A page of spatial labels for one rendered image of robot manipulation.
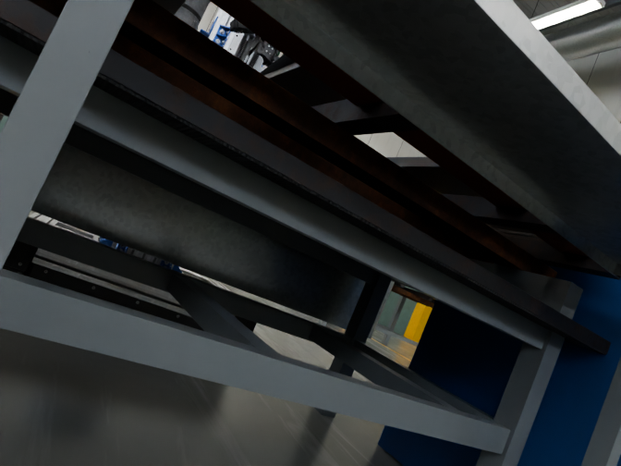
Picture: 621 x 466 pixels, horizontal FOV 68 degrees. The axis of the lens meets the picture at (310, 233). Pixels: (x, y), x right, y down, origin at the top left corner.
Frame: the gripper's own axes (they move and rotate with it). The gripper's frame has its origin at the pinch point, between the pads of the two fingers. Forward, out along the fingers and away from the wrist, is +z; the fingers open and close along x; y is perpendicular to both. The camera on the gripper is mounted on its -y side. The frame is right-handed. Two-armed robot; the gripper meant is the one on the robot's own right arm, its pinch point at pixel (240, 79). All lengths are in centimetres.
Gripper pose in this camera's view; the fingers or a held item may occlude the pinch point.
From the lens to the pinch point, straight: 135.8
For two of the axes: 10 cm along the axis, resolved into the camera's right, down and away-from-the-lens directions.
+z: -4.0, 9.1, -0.8
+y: 7.7, 3.9, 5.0
